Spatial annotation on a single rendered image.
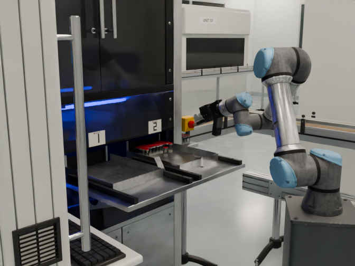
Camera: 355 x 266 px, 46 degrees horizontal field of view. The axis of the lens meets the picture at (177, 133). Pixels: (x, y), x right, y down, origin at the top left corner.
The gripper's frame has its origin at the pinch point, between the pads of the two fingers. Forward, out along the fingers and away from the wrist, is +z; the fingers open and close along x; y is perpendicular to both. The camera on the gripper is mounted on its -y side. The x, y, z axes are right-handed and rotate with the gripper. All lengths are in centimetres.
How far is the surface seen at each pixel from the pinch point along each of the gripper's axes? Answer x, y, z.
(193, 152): 12.3, -13.0, -4.0
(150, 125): 27.8, 4.9, 2.5
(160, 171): 48, -17, -16
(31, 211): 119, -18, -47
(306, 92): -126, 6, -2
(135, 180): 61, -18, -16
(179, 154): 17.0, -11.8, 1.0
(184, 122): 3.6, 3.5, 3.7
